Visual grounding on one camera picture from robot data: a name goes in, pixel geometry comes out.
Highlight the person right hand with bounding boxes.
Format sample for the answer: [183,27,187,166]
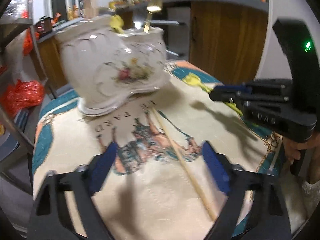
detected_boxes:
[282,130,320,184]

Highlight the metal shelf rack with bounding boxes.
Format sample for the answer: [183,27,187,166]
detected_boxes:
[0,0,60,196]

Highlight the red plastic bag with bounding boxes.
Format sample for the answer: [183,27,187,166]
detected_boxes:
[1,79,46,118]

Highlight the printed table cloth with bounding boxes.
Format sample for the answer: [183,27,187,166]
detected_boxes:
[32,61,280,239]

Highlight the wooden kitchen cabinets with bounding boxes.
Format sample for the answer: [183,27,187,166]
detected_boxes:
[30,0,270,91]

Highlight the hanging red bag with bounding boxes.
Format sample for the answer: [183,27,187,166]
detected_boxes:
[23,28,33,56]

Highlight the dark rice cooker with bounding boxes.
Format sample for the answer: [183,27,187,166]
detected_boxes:
[35,16,53,35]

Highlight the stainless oven drawers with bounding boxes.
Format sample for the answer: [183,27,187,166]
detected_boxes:
[151,7,190,61]

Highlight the white ceramic utensil holder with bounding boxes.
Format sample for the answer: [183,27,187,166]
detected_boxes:
[56,15,170,116]

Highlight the wooden chopstick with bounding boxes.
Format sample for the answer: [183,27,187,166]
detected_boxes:
[152,107,217,222]

